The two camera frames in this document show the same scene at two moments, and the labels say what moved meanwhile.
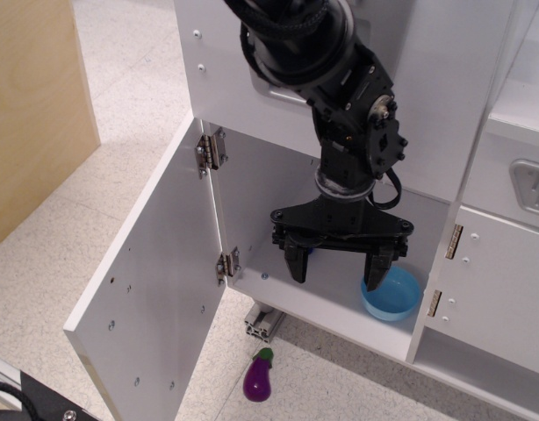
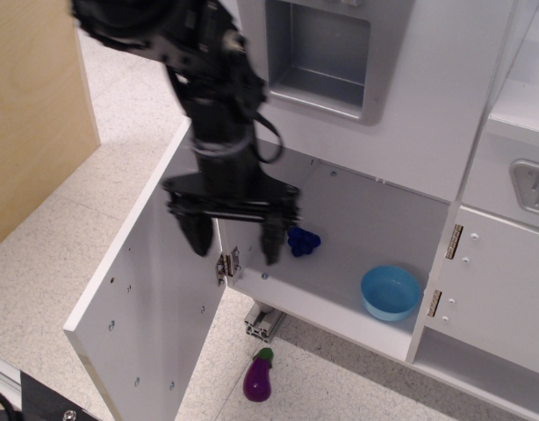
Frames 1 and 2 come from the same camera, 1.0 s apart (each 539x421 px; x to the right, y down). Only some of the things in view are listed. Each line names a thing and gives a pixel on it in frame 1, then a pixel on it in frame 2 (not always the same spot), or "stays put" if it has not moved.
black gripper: (334, 224) -> (230, 182)
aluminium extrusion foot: (262, 322) stays put
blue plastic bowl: (394, 297) stays put
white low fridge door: (147, 310) stays put
